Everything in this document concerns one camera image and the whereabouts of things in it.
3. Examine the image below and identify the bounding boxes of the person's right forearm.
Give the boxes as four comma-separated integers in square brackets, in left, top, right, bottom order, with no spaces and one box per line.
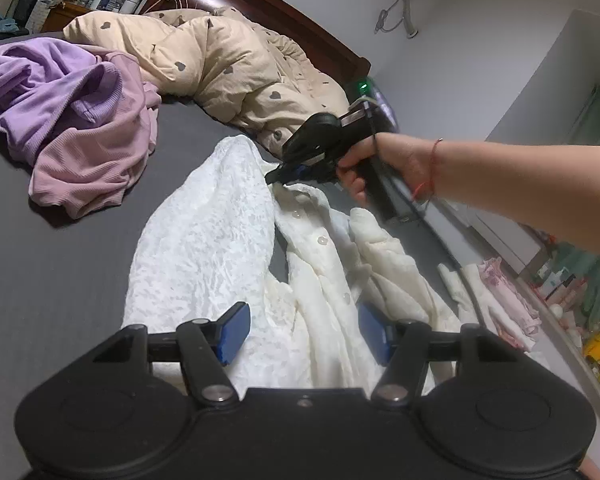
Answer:
[430,137,600,272]

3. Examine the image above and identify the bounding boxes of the white fuzzy cardigan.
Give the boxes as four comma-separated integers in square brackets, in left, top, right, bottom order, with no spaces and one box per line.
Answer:
[122,135,481,392]

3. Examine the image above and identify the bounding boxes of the purple garment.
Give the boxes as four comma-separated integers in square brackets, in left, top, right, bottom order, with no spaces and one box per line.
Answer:
[0,39,127,162]

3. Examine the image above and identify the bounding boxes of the person's right hand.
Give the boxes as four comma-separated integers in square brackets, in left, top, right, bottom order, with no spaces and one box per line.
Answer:
[335,132,439,207]

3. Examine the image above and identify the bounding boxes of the grey bed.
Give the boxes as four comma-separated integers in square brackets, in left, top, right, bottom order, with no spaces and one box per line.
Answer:
[0,30,463,411]

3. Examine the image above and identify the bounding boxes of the stack of folded pink clothes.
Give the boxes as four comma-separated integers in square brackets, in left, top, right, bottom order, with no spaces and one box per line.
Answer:
[437,260,483,323]

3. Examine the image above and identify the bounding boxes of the red string bracelet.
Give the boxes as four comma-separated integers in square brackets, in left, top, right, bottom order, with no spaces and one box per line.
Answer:
[411,137,444,207]

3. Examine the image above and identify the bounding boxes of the dark wooden headboard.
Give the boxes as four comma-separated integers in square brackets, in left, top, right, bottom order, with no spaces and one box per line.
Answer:
[137,0,372,82]

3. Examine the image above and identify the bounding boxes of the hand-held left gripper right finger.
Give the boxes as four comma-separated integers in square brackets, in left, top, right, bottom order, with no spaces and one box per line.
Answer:
[357,302,528,407]

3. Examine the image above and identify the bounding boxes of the pink floral folded garment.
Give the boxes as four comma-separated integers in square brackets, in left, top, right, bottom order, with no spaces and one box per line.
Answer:
[480,257,542,352]

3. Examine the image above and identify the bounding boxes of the pink ribbed garment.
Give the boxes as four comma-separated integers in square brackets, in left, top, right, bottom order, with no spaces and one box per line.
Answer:
[27,50,162,221]

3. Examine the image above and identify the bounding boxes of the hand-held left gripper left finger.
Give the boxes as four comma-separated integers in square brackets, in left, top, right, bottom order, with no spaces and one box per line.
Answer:
[92,301,252,407]

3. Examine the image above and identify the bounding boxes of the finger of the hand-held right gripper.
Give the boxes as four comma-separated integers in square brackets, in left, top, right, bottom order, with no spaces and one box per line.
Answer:
[265,159,342,187]

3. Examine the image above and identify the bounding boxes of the beige heart-print duvet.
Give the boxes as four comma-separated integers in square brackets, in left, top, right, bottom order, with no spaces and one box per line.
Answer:
[62,7,352,149]

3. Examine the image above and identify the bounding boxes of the white desk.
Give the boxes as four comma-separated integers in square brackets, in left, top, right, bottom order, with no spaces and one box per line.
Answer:
[517,240,600,428]

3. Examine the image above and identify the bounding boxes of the wooden nightstand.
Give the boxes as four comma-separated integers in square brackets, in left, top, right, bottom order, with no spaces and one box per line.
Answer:
[40,2,94,34]

